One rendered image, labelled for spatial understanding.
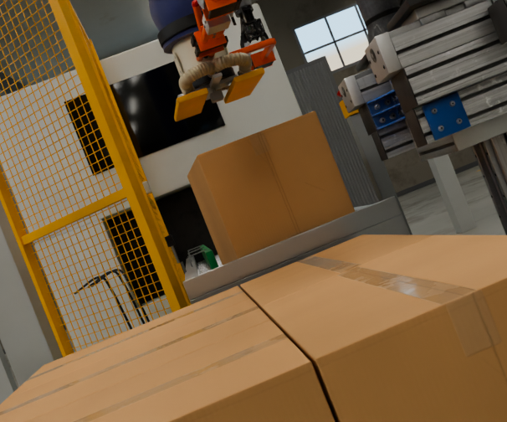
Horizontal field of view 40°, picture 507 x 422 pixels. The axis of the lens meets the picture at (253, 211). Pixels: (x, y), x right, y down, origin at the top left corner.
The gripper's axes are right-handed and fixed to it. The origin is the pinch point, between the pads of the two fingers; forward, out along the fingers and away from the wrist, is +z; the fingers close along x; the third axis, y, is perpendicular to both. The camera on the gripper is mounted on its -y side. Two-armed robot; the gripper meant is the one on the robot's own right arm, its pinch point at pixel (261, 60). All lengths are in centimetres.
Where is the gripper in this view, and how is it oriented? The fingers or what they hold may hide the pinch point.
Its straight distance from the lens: 270.0
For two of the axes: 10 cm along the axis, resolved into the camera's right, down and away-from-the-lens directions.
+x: 9.2, -3.6, 1.6
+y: 1.5, -0.7, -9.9
